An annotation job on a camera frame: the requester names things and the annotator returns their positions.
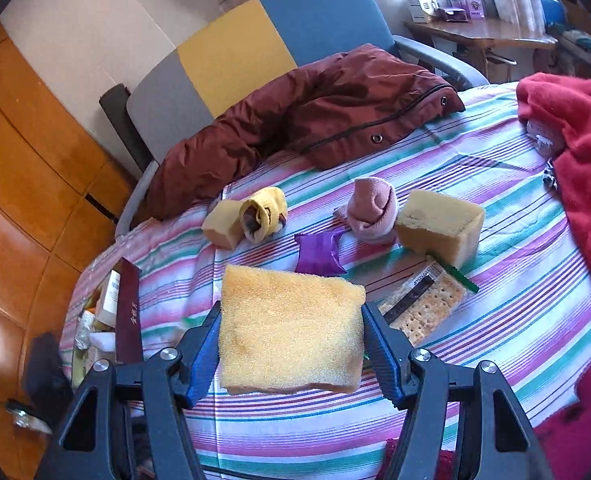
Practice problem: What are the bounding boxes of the gold lined storage box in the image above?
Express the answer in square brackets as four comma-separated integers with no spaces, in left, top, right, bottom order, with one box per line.
[71,258,144,389]

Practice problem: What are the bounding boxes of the cracker packet green ends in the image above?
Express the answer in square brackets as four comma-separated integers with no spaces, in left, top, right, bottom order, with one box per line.
[377,255,479,347]

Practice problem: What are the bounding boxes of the striped bed sheet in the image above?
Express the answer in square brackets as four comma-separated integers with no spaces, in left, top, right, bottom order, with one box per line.
[59,84,591,479]

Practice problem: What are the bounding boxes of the thick yellow sponge block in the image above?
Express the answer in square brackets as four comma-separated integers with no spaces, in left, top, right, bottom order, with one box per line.
[394,190,485,269]

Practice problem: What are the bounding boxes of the small yellow sponge piece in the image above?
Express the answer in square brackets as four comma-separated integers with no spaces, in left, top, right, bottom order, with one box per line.
[201,200,244,250]

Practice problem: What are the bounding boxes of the purple wrapper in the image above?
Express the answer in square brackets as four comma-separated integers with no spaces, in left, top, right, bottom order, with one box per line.
[294,228,346,278]

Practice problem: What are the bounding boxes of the pink rolled sock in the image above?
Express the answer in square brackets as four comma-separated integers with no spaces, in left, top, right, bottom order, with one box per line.
[333,177,399,245]

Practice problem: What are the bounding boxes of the yellow rolled sock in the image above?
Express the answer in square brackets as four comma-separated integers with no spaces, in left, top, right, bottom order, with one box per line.
[239,186,288,244]

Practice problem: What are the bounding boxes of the grey yellow blue chair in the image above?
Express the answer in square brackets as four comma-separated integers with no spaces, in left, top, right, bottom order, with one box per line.
[99,0,489,236]

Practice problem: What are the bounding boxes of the maroon down jacket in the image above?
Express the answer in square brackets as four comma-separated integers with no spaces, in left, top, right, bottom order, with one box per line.
[146,44,465,220]

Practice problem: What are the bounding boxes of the wooden desk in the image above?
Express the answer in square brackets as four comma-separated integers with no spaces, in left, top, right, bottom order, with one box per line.
[405,18,557,82]

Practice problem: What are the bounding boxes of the purple box on desk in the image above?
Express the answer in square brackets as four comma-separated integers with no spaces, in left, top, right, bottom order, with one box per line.
[459,0,485,20]

